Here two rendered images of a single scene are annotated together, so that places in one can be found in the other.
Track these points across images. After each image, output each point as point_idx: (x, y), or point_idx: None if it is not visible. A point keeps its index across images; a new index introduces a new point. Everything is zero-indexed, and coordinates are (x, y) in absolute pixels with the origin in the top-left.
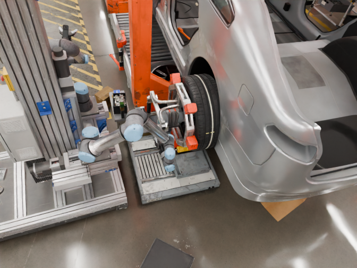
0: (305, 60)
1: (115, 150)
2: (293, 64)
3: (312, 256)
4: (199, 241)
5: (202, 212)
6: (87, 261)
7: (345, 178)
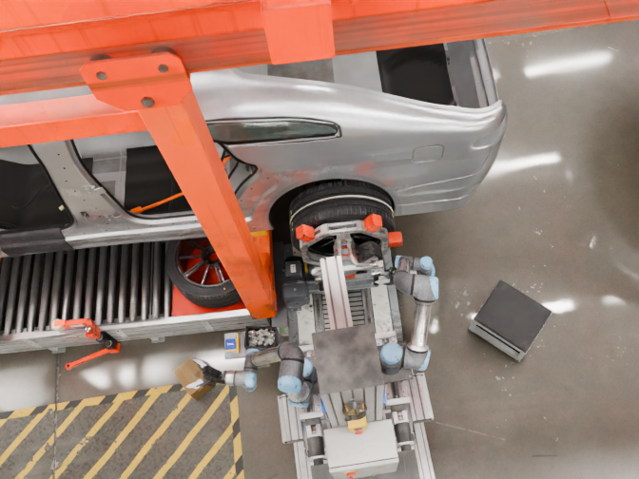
0: None
1: (385, 338)
2: (287, 74)
3: None
4: (459, 277)
5: None
6: (474, 415)
7: (497, 95)
